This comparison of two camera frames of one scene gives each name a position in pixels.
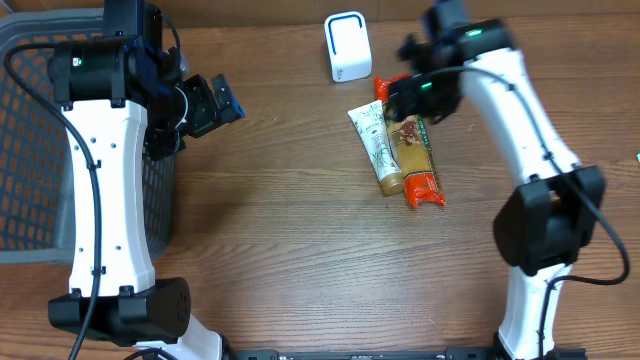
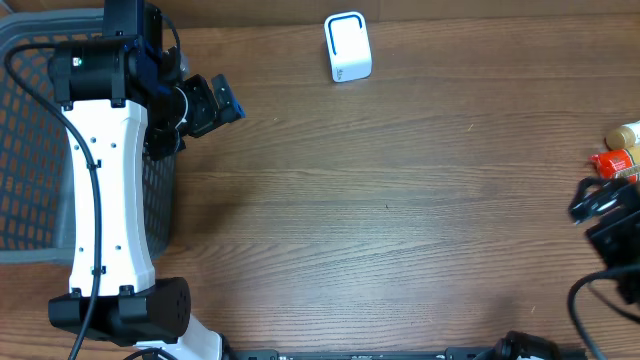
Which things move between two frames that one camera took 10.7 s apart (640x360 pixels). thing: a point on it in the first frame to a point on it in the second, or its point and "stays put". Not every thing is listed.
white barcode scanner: [349, 46] stays put
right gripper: [414, 101] to [590, 188]
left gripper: [201, 112] stays put
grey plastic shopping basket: [37, 206] stays put
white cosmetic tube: [370, 122] to [623, 137]
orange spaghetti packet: [423, 186] to [616, 163]
